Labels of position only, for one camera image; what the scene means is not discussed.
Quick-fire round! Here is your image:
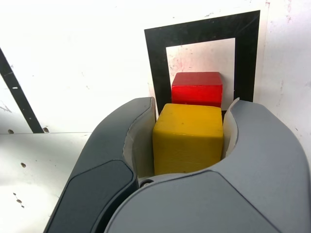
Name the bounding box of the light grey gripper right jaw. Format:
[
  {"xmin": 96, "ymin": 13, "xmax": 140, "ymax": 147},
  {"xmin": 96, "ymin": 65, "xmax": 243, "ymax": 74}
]
[{"xmin": 106, "ymin": 96, "xmax": 311, "ymax": 233}]

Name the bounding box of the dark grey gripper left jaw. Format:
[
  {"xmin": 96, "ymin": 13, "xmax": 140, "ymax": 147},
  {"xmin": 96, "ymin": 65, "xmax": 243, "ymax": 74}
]
[{"xmin": 45, "ymin": 96, "xmax": 156, "ymax": 233}]

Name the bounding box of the yellow cube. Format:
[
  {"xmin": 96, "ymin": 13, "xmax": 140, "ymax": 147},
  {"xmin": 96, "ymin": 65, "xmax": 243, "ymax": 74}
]
[{"xmin": 152, "ymin": 103, "xmax": 225, "ymax": 176}]

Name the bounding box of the red cube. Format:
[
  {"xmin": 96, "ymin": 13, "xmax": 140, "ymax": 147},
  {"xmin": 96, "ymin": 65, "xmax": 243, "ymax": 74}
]
[{"xmin": 171, "ymin": 71, "xmax": 224, "ymax": 108}]

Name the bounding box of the black tape square outline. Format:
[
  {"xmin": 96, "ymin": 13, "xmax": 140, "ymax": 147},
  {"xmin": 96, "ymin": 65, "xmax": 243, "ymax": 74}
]
[{"xmin": 144, "ymin": 10, "xmax": 261, "ymax": 117}]

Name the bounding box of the black tape strip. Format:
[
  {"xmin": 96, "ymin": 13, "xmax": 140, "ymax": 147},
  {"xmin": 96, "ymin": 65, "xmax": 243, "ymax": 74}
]
[{"xmin": 0, "ymin": 47, "xmax": 51, "ymax": 134}]

